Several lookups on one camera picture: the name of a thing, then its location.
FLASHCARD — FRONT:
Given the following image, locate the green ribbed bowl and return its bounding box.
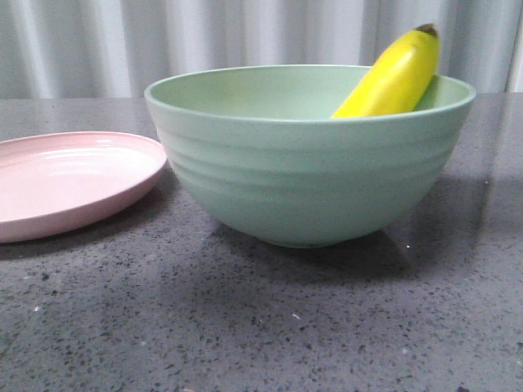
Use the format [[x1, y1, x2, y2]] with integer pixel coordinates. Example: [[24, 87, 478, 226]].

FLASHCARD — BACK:
[[144, 65, 476, 247]]

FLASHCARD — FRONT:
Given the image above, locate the white curtain backdrop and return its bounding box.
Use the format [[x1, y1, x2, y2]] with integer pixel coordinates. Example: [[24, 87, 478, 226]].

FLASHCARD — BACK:
[[1, 1, 522, 99]]

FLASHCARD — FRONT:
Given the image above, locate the yellow banana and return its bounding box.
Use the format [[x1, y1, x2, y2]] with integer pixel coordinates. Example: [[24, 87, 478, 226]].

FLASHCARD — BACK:
[[332, 24, 440, 118]]

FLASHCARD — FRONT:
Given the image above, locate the pink plate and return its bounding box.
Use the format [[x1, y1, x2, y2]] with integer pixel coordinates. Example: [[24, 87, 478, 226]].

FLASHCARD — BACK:
[[1, 131, 167, 243]]

